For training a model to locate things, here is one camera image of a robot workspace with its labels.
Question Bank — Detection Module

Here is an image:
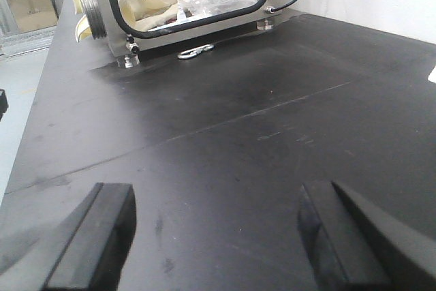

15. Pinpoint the silver carabiner clip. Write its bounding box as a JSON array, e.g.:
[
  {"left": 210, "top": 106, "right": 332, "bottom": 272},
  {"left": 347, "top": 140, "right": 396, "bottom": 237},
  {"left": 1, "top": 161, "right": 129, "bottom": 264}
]
[{"left": 177, "top": 44, "right": 215, "bottom": 60}]

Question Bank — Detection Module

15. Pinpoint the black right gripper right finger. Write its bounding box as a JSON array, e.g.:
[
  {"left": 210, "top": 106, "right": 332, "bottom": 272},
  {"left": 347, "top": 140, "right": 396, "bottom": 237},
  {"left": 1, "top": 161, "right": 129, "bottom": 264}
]
[{"left": 298, "top": 181, "right": 435, "bottom": 290}]

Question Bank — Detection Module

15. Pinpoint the brown cardboard box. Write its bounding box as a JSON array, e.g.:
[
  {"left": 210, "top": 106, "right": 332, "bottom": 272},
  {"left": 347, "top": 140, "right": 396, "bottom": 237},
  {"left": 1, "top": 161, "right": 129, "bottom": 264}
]
[{"left": 6, "top": 0, "right": 58, "bottom": 33}]

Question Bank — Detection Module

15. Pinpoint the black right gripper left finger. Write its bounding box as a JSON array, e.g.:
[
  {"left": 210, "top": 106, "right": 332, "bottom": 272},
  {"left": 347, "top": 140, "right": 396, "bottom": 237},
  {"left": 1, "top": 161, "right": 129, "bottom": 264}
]
[{"left": 45, "top": 183, "right": 136, "bottom": 290}]

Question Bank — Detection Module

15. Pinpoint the steel glove box chamber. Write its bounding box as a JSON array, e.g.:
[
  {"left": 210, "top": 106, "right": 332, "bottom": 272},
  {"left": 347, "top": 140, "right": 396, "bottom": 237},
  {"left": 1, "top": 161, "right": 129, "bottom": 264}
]
[{"left": 73, "top": 0, "right": 290, "bottom": 68}]

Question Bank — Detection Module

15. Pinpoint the cream rubber glove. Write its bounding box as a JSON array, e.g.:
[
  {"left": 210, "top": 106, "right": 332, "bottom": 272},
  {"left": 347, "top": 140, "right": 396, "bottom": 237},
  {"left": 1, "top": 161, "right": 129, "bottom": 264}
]
[{"left": 73, "top": 0, "right": 178, "bottom": 42}]

